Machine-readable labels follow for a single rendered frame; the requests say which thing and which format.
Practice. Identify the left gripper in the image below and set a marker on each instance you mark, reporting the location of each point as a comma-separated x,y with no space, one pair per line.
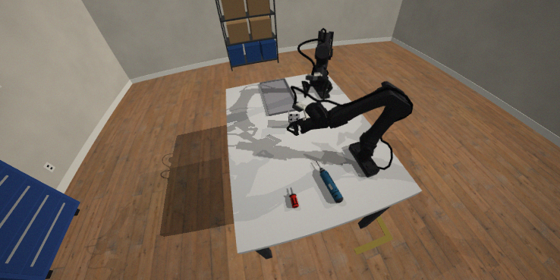
305,123

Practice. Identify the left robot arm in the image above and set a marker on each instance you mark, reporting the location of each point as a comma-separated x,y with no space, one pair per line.
339,116

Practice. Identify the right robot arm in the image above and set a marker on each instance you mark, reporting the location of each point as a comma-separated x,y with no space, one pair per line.
323,50

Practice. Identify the dark blue electric screwdriver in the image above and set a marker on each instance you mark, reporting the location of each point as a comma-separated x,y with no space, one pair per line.
330,185

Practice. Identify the red and black screwdriver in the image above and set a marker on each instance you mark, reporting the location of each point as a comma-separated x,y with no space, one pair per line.
294,200

